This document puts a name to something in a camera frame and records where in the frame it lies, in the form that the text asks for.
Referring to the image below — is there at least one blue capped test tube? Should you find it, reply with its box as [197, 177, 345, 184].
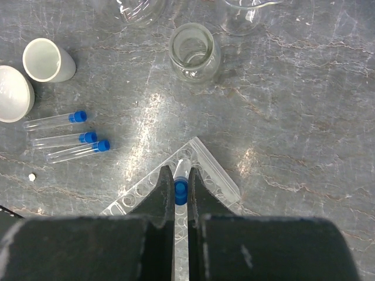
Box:
[22, 111, 87, 132]
[46, 139, 111, 164]
[31, 132, 97, 149]
[173, 158, 192, 205]

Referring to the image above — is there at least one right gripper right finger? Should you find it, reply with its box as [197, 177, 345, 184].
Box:
[187, 168, 360, 280]

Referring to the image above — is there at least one clear acrylic tube rack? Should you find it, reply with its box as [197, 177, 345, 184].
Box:
[101, 137, 240, 280]

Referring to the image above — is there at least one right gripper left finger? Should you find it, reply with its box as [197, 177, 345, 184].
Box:
[1, 166, 175, 280]

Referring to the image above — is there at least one white plastic bowl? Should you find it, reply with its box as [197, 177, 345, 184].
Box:
[1, 65, 35, 123]

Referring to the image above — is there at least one small glass bottle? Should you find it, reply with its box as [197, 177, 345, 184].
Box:
[168, 23, 221, 84]

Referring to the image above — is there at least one glass conical flask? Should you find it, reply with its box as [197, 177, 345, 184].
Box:
[215, 0, 284, 36]

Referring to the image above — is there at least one white plastic cup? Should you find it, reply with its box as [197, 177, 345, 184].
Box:
[22, 38, 76, 83]

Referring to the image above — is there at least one glass beaker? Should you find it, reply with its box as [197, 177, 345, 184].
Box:
[116, 0, 166, 29]

